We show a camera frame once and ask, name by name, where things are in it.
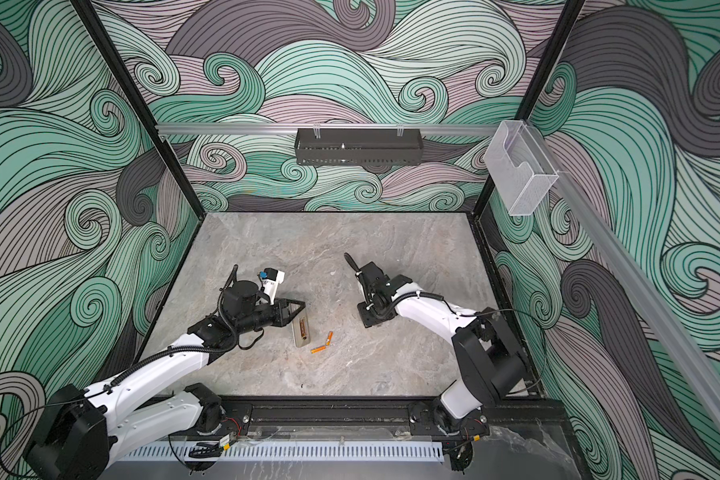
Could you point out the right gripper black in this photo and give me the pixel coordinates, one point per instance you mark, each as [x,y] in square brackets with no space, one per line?
[361,307]

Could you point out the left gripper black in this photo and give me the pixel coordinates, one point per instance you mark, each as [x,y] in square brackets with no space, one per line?
[283,314]

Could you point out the white remote control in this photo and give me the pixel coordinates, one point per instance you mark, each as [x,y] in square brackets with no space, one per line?
[301,331]

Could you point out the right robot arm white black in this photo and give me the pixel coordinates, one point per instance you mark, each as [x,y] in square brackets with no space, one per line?
[490,358]

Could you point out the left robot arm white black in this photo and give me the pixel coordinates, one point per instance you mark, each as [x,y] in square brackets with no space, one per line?
[82,432]

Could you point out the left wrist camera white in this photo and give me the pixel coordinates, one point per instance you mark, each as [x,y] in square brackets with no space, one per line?
[270,280]

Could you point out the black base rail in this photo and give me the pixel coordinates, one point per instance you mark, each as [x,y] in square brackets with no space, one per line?
[414,414]

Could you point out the white slotted cable duct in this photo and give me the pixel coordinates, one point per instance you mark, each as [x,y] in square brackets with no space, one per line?
[295,451]

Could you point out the black wall tray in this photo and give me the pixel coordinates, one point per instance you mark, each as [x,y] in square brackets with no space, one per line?
[376,147]

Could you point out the clear plastic wall bin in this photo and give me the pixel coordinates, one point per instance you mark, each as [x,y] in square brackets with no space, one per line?
[520,164]

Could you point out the aluminium rail back wall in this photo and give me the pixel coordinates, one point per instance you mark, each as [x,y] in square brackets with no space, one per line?
[249,128]

